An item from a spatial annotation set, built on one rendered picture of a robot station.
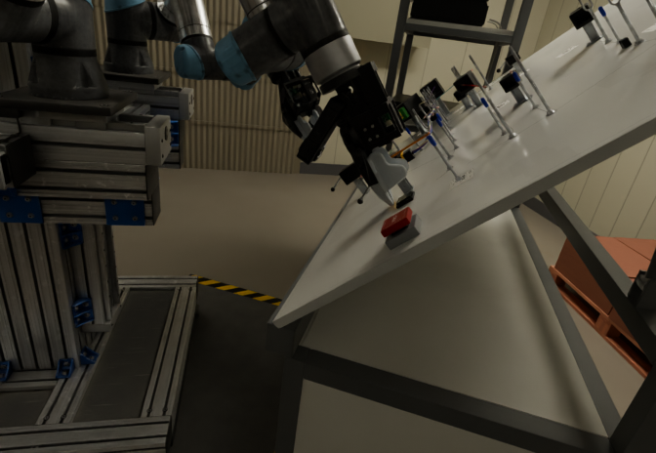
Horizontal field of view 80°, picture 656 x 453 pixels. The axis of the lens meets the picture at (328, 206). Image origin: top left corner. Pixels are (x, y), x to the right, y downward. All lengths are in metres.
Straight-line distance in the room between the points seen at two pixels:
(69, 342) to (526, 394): 1.33
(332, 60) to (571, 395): 0.73
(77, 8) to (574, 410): 1.21
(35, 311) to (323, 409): 1.01
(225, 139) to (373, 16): 1.76
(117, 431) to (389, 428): 0.87
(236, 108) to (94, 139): 3.00
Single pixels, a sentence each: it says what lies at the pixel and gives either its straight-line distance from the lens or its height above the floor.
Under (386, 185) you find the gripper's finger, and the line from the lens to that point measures 0.61.
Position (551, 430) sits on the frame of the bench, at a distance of 0.84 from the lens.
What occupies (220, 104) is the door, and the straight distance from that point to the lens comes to 3.95.
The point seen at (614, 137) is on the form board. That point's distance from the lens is 0.59.
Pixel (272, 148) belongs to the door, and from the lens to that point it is 4.05.
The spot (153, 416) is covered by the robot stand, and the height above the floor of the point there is 0.23.
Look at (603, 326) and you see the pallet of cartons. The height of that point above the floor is 0.06.
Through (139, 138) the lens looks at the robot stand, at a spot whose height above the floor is 1.09.
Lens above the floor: 1.35
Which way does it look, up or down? 23 degrees down
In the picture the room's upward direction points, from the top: 8 degrees clockwise
